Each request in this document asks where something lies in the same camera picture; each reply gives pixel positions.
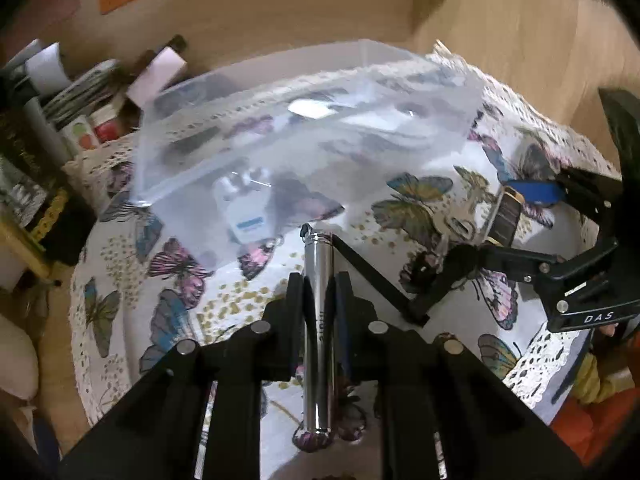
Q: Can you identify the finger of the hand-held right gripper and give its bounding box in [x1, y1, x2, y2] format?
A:
[444, 239, 621, 291]
[510, 165, 625, 227]

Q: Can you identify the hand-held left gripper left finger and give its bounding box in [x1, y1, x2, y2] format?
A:
[59, 272, 307, 480]

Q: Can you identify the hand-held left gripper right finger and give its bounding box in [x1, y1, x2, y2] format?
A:
[325, 270, 587, 480]

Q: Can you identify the silver metal flashlight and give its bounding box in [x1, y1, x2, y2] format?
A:
[297, 225, 337, 448]

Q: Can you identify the black flashlight wrist strap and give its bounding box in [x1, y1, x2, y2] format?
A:
[327, 232, 451, 328]

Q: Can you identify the clear plastic storage box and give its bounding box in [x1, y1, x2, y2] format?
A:
[127, 37, 488, 261]

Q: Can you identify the white plug adapter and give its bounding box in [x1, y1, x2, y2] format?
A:
[212, 172, 275, 244]

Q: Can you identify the dark green plant leaf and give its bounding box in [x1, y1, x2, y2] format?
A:
[598, 87, 640, 178]

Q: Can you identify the person's orange clothing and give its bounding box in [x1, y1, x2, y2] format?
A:
[549, 395, 636, 466]

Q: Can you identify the butterfly printed tablecloth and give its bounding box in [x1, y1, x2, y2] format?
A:
[67, 42, 623, 480]

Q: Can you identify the red lidded jar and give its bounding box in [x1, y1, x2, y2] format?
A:
[90, 107, 122, 145]

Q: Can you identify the pink box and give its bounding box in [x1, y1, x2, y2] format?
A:
[125, 47, 187, 108]

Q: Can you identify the white cushion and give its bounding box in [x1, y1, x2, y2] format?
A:
[0, 325, 40, 403]

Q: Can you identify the stack of magazines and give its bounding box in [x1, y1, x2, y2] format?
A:
[42, 59, 121, 128]

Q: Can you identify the grey tube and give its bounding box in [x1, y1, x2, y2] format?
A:
[25, 97, 71, 166]

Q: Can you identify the white box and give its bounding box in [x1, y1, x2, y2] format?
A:
[25, 42, 71, 96]

